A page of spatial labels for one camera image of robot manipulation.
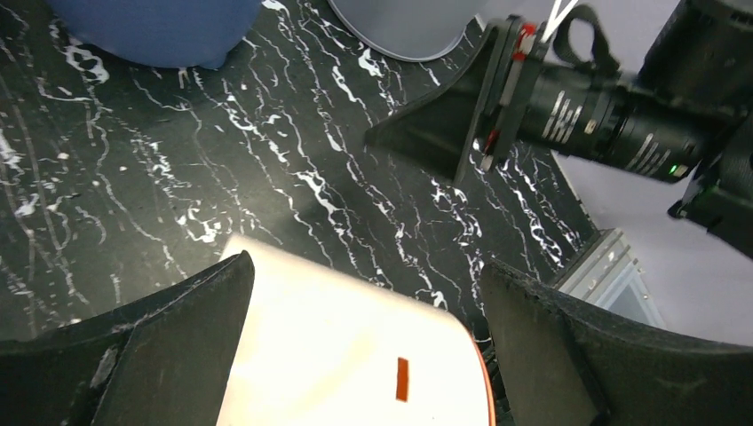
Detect large grey container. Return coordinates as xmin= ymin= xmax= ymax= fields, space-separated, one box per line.
xmin=328 ymin=0 xmax=487 ymax=62

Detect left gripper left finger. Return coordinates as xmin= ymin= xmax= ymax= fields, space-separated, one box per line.
xmin=1 ymin=252 xmax=255 ymax=425

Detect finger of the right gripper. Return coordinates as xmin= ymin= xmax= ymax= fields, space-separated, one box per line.
xmin=364 ymin=20 xmax=506 ymax=183

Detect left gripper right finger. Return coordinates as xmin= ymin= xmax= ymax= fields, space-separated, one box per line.
xmin=480 ymin=263 xmax=752 ymax=425

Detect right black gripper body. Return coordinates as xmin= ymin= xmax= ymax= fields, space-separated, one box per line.
xmin=482 ymin=14 xmax=741 ymax=184

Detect white orange drawer box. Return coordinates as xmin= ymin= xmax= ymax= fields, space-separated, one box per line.
xmin=218 ymin=234 xmax=496 ymax=425

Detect aluminium frame rail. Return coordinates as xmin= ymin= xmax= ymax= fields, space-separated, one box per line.
xmin=551 ymin=228 xmax=666 ymax=329

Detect blue plastic bucket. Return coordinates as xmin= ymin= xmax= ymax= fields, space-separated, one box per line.
xmin=48 ymin=0 xmax=261 ymax=69

